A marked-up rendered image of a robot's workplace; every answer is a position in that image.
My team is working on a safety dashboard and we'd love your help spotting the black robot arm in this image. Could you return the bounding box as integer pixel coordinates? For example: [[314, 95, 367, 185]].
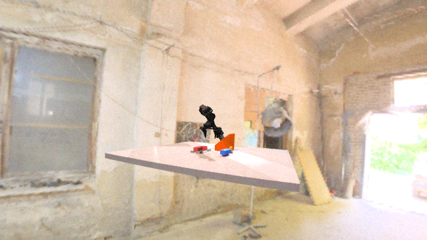
[[199, 104, 225, 141]]

